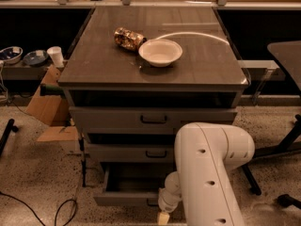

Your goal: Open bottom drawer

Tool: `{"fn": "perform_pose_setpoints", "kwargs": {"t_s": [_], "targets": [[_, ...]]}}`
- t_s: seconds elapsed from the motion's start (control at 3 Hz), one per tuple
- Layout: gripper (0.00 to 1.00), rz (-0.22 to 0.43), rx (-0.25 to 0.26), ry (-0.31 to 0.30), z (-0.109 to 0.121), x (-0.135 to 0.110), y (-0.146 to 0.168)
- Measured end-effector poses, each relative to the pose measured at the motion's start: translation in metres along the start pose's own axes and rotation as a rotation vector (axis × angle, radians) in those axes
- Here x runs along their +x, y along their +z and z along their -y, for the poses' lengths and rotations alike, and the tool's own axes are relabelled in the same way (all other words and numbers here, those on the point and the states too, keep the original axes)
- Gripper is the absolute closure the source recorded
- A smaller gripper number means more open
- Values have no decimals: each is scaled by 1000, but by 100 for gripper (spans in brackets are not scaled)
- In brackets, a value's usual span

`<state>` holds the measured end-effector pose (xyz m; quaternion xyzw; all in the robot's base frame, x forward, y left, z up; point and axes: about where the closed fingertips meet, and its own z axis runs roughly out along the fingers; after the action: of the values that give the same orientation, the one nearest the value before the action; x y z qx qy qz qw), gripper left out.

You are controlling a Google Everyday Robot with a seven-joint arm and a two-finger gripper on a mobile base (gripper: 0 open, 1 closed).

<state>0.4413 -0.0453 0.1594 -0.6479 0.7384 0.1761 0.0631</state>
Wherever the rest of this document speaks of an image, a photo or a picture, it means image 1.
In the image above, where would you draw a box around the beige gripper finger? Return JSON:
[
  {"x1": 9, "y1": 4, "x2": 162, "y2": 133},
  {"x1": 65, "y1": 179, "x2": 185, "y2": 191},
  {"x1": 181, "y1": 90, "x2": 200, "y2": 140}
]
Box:
[{"x1": 157, "y1": 212, "x2": 170, "y2": 226}]

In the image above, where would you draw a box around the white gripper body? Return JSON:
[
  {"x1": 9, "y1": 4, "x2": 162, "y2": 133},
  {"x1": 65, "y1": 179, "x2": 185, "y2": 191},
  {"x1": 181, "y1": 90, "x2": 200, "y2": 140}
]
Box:
[{"x1": 158, "y1": 171, "x2": 182, "y2": 213}]

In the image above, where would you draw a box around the grey drawer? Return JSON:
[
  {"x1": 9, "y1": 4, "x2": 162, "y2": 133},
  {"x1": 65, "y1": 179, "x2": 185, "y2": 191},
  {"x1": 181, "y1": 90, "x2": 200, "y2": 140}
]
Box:
[
  {"x1": 94, "y1": 163, "x2": 175, "y2": 206},
  {"x1": 70, "y1": 106, "x2": 237, "y2": 135},
  {"x1": 87, "y1": 144, "x2": 174, "y2": 163}
]

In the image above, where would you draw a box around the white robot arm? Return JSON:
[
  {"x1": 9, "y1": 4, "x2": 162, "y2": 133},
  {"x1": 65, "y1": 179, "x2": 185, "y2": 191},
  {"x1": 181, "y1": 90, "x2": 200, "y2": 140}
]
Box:
[{"x1": 157, "y1": 122, "x2": 255, "y2": 226}]

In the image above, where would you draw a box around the grey drawer cabinet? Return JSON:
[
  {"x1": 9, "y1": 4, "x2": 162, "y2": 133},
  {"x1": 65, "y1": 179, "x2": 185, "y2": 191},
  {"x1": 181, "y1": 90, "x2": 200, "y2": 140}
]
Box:
[{"x1": 57, "y1": 5, "x2": 250, "y2": 174}]

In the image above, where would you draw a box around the black clamp rod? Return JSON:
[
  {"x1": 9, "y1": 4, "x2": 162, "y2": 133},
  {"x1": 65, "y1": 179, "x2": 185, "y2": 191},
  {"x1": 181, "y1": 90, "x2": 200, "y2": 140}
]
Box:
[{"x1": 78, "y1": 133, "x2": 87, "y2": 187}]

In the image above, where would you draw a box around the black foot bottom right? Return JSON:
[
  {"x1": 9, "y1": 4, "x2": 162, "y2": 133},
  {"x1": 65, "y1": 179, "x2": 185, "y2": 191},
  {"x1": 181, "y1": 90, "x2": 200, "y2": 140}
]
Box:
[{"x1": 277, "y1": 194, "x2": 301, "y2": 209}]

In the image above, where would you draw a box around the brown cardboard box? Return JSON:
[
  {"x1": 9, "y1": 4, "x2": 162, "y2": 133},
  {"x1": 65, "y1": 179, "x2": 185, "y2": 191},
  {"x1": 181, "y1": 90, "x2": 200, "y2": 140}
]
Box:
[{"x1": 26, "y1": 65, "x2": 78, "y2": 143}]

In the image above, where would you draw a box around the patterned glass jar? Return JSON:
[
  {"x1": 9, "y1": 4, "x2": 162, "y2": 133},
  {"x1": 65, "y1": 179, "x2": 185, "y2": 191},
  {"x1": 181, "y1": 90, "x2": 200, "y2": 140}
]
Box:
[{"x1": 114, "y1": 27, "x2": 147, "y2": 52}]

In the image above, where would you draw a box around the black stand leg left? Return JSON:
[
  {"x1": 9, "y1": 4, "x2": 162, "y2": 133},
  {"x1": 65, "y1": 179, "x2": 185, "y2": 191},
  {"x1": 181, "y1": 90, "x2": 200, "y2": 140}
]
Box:
[{"x1": 0, "y1": 119, "x2": 19, "y2": 156}]

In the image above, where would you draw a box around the white paper cup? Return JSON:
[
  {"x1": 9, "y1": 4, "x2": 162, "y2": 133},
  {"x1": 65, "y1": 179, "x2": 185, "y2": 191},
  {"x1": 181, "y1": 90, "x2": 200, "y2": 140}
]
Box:
[{"x1": 47, "y1": 46, "x2": 64, "y2": 68}]

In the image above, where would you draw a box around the dark side table top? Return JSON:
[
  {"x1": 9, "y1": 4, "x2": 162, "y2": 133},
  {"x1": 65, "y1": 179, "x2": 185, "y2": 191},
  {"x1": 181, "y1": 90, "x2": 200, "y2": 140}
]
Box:
[{"x1": 267, "y1": 40, "x2": 301, "y2": 90}]

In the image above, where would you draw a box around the dark blue bowl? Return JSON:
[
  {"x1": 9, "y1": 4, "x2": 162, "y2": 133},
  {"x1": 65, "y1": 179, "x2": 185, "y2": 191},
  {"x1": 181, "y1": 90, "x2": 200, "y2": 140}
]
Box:
[{"x1": 23, "y1": 50, "x2": 49, "y2": 67}]

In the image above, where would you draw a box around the blue and white bowl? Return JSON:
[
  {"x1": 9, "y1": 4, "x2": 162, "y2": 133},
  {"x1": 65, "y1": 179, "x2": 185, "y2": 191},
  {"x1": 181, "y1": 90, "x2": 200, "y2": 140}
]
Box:
[{"x1": 0, "y1": 46, "x2": 23, "y2": 65}]

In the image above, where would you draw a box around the black floor cable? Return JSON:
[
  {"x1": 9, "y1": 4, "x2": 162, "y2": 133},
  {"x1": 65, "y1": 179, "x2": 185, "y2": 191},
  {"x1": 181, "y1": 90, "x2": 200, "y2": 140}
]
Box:
[{"x1": 0, "y1": 191, "x2": 78, "y2": 226}]

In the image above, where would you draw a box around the black table leg frame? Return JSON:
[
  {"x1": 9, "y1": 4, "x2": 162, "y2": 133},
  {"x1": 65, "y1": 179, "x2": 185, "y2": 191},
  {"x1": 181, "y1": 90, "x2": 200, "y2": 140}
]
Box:
[{"x1": 242, "y1": 114, "x2": 301, "y2": 196}]

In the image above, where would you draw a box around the green handled tool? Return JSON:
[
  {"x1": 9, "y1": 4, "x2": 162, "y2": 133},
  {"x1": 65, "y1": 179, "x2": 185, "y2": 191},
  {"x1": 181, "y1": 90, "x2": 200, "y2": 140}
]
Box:
[{"x1": 40, "y1": 84, "x2": 65, "y2": 97}]

